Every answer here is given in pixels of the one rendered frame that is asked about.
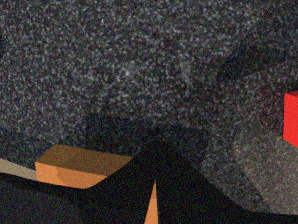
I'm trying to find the orange square block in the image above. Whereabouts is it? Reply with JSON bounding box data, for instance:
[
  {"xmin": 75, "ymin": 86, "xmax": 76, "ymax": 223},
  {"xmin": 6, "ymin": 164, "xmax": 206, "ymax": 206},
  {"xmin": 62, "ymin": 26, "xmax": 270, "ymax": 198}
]
[{"xmin": 35, "ymin": 144, "xmax": 158, "ymax": 224}]

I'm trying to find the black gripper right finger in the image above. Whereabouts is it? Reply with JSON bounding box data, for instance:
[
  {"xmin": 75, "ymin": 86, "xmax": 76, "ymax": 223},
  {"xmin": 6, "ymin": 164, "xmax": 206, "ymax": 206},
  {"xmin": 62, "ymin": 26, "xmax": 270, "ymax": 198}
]
[{"xmin": 156, "ymin": 141, "xmax": 298, "ymax": 224}]

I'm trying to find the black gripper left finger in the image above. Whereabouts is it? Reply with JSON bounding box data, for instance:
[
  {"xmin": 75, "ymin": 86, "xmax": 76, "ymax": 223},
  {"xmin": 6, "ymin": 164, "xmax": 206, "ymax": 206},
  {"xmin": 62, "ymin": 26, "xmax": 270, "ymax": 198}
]
[{"xmin": 0, "ymin": 140, "xmax": 162, "ymax": 224}]

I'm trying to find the small red block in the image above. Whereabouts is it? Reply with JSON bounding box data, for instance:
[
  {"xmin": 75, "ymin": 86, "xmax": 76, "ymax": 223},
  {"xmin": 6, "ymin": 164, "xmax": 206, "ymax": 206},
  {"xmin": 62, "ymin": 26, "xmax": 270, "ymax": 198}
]
[{"xmin": 283, "ymin": 91, "xmax": 298, "ymax": 148}]

